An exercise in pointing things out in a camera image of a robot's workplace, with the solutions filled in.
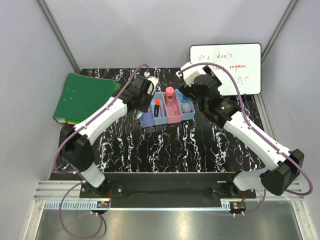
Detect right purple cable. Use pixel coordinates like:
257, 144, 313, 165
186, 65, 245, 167
177, 62, 314, 216

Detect aluminium rail frame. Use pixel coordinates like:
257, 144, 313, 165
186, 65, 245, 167
23, 179, 317, 240

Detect white dry-erase board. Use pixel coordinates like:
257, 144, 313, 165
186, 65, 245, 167
189, 43, 262, 95

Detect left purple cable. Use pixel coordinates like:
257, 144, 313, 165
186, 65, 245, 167
53, 63, 150, 238

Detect red folder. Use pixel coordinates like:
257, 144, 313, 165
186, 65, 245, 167
65, 121, 78, 127

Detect green highlighter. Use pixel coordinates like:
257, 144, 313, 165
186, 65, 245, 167
136, 111, 143, 119

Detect orange black marker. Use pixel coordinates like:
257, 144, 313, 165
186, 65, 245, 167
153, 99, 161, 117

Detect pink highlighter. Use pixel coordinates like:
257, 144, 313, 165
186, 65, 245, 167
159, 103, 166, 118

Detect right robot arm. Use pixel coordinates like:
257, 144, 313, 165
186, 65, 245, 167
176, 62, 304, 199

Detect light green folder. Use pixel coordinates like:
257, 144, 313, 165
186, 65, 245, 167
112, 83, 122, 97

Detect dark green binder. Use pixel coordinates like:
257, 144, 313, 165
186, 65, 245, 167
53, 73, 116, 123

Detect purple rectangular bin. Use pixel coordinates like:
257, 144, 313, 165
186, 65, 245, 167
139, 110, 155, 128

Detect black marble mat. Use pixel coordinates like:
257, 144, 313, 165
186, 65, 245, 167
79, 68, 265, 173

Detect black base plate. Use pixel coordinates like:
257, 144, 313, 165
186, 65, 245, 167
79, 172, 257, 210

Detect clear glitter jar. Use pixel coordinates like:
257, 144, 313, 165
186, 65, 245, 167
181, 102, 192, 114

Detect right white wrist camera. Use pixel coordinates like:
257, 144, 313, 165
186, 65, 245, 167
176, 62, 207, 87

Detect purple cable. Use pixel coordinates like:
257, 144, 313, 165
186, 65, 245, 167
177, 62, 314, 216
53, 63, 150, 238

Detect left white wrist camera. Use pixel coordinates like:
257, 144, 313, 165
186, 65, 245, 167
144, 72, 159, 96

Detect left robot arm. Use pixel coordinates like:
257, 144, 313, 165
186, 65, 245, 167
55, 74, 159, 198

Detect small blue-capped bottle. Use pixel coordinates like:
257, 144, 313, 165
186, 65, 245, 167
181, 95, 188, 104

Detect pink-capped colourful bottle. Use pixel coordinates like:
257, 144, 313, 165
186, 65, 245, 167
165, 86, 175, 106

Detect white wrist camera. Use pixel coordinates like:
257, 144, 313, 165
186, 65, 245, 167
176, 62, 207, 87
144, 72, 159, 96

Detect pink rectangular bin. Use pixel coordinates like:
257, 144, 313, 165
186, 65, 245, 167
164, 92, 182, 124

